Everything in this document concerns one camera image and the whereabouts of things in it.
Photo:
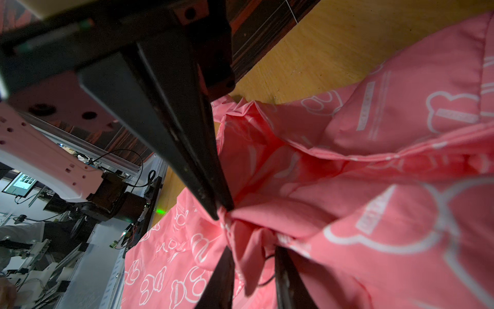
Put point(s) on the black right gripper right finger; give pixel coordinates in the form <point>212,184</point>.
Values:
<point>291,291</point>

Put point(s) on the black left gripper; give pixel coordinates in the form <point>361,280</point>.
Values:
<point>154,66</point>

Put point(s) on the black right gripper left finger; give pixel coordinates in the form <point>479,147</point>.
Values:
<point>219,291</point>

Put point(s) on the pink printed jacket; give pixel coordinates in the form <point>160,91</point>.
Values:
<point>382,191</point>

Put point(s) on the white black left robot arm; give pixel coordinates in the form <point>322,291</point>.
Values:
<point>26,149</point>

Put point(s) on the aluminium front rail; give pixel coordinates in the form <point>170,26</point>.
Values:
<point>98,277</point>

